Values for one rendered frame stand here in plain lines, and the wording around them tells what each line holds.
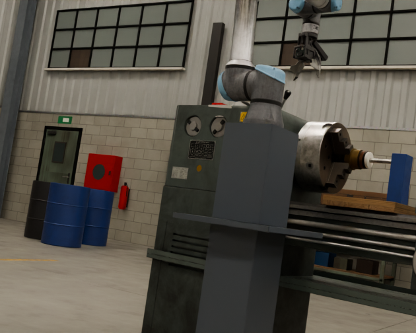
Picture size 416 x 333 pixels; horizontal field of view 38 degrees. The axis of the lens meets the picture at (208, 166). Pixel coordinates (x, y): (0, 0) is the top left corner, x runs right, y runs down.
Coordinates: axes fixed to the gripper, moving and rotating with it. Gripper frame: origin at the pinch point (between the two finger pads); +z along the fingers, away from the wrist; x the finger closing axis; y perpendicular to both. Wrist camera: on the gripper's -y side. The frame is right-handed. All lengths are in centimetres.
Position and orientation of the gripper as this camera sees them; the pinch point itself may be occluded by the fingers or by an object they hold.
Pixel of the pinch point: (306, 80)
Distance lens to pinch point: 275.9
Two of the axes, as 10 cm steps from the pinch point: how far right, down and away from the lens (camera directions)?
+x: 6.2, 0.3, -7.8
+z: -1.4, 9.9, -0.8
